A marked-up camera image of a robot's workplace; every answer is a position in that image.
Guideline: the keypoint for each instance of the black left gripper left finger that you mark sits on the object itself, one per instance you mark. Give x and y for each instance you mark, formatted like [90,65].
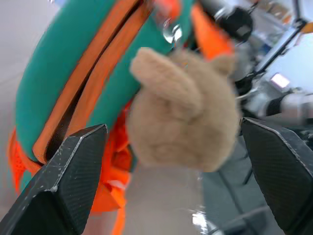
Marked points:
[66,176]

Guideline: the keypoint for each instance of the orange and teal backpack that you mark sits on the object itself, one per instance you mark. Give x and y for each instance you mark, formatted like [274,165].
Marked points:
[73,73]

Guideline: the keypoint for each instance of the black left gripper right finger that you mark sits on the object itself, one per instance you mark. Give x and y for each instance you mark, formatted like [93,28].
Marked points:
[281,171]

